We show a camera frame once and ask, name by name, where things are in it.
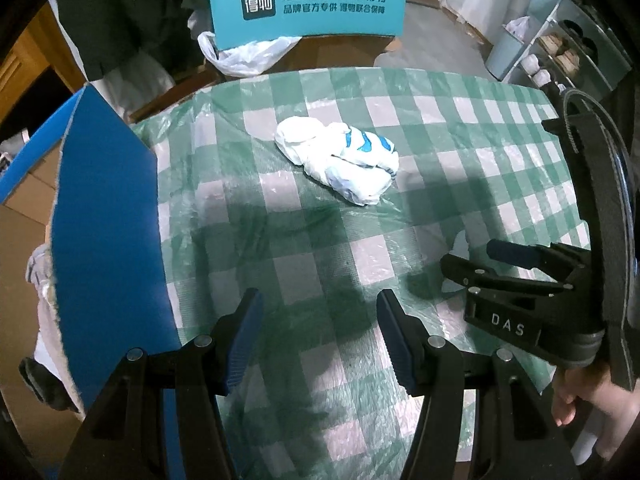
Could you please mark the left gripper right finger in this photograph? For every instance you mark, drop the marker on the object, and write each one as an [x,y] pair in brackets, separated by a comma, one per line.
[405,338]

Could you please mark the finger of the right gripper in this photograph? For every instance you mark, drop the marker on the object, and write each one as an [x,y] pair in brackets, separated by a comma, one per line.
[464,272]
[557,260]

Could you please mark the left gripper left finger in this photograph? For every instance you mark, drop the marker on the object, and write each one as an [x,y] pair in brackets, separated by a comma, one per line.
[234,337]

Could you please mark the white blue sock bundle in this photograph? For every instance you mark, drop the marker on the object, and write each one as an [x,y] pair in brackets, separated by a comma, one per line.
[358,165]

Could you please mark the grey fleece mitten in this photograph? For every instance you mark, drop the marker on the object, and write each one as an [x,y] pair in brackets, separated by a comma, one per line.
[49,349]

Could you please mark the black sock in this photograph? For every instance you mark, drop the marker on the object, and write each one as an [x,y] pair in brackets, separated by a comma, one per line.
[46,387]

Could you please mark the green checkered tablecloth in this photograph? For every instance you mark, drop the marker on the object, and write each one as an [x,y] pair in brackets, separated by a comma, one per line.
[320,399]

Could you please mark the blue-rimmed cardboard box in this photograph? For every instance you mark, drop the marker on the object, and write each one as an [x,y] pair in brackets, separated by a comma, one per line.
[86,185]

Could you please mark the grey shoe rack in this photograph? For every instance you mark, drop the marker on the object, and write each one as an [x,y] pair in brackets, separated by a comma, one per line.
[573,48]

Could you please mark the light blue trash bin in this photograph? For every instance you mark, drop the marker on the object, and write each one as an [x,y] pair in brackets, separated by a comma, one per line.
[503,54]

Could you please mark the brown cardboard box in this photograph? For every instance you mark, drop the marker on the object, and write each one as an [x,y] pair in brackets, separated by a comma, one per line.
[335,51]

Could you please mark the white plastic bag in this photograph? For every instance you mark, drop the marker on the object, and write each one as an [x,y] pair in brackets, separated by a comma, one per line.
[248,60]

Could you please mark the teal shoe box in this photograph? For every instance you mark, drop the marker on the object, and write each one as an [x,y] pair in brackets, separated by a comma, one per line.
[238,22]

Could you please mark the black hanging coat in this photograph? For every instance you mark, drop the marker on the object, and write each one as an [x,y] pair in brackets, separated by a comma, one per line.
[110,33]

